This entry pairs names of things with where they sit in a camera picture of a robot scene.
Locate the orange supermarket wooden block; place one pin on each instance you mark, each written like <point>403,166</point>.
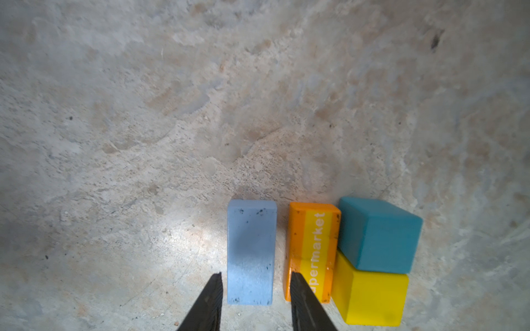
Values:
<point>312,241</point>

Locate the yellow wooden cube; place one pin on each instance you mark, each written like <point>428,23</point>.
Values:
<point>368,298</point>

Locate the light blue wooden block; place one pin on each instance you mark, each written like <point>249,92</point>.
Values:
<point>252,227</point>

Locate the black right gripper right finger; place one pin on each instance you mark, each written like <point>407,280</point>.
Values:
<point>307,312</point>

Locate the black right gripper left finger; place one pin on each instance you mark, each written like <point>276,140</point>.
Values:
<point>206,312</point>

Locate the teal wooden cube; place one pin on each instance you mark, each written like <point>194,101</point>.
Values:
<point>377,236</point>

